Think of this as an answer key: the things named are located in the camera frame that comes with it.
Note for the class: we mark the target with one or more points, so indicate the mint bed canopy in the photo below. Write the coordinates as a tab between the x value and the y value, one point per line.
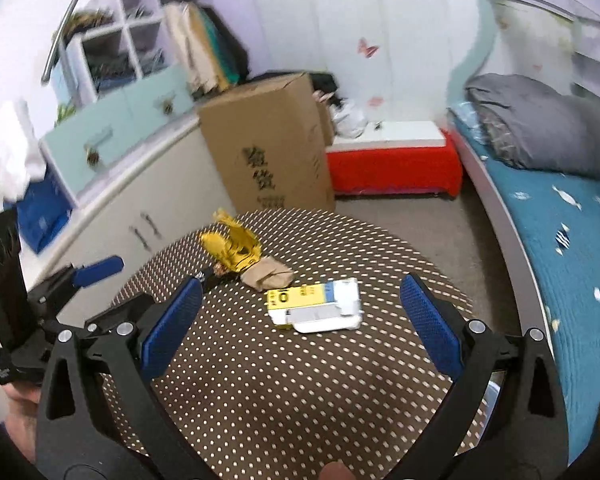
485	20

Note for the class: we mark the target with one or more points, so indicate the brown paper bag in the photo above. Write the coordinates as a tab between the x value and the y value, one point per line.
270	274

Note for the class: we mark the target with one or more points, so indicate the blue bag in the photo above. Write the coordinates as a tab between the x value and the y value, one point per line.
42	215

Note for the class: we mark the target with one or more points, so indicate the yellow and white packet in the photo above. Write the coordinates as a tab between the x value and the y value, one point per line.
320	305

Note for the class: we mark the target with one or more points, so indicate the round brown dotted table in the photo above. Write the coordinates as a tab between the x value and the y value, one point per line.
300	385

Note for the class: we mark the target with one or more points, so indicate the white cabinet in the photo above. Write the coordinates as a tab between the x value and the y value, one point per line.
145	185

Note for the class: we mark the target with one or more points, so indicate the teal folded fabric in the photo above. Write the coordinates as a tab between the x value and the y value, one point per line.
222	55

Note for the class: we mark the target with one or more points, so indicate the person's right hand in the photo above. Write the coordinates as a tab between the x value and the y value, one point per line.
336	472

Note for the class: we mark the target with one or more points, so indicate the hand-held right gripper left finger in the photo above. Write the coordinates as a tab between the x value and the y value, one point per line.
172	327

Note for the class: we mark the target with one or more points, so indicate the black cloth item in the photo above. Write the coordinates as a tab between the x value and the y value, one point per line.
322	85

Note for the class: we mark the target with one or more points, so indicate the white cloth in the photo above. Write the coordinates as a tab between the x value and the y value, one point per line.
7	155

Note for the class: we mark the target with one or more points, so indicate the red storage box white lid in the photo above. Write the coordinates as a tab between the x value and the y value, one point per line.
395	167

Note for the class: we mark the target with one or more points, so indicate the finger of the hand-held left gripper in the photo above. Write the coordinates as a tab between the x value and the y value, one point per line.
97	268
127	307

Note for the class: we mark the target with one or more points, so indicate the large cardboard box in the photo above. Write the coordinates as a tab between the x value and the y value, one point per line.
275	150

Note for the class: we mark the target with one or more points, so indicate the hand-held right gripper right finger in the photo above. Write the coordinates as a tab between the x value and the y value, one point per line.
430	327

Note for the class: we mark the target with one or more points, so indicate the white cubby shelf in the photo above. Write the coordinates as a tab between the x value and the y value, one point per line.
130	20

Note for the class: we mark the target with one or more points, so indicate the beige folded fabric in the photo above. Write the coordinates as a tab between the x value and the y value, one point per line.
190	50

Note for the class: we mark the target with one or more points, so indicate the pink butterfly wall sticker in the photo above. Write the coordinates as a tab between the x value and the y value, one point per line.
367	48

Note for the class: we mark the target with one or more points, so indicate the light blue drawer unit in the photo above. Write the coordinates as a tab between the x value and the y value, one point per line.
125	105

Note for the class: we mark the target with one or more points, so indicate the bed with teal sheet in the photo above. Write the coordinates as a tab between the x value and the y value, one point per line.
570	240

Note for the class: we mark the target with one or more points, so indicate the white plastic bag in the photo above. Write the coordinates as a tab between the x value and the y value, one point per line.
349	120

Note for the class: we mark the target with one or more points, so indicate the grey folded quilt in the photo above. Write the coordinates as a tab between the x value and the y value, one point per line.
540	127

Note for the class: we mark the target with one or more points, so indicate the person's left hand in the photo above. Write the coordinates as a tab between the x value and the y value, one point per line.
22	420

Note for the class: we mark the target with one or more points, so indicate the curved metal pole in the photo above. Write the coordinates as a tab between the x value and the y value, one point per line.
62	30

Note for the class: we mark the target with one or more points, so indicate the gold foil wrapper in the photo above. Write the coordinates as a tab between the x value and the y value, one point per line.
232	245

